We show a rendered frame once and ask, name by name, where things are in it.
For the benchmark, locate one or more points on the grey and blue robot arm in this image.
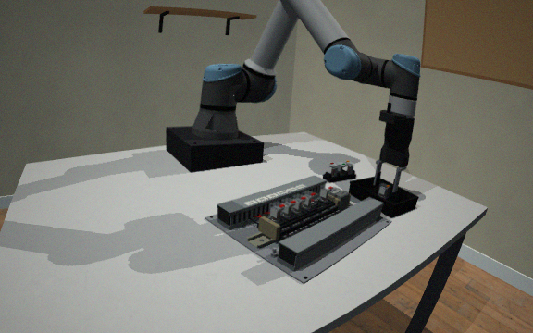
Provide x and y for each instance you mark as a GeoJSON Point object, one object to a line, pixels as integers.
{"type": "Point", "coordinates": [224, 85]}

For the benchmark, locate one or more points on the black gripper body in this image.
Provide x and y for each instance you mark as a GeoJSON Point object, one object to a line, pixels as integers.
{"type": "Point", "coordinates": [398, 136]}

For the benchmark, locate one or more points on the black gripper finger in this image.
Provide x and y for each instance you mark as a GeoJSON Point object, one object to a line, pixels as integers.
{"type": "Point", "coordinates": [378, 173]}
{"type": "Point", "coordinates": [397, 178]}

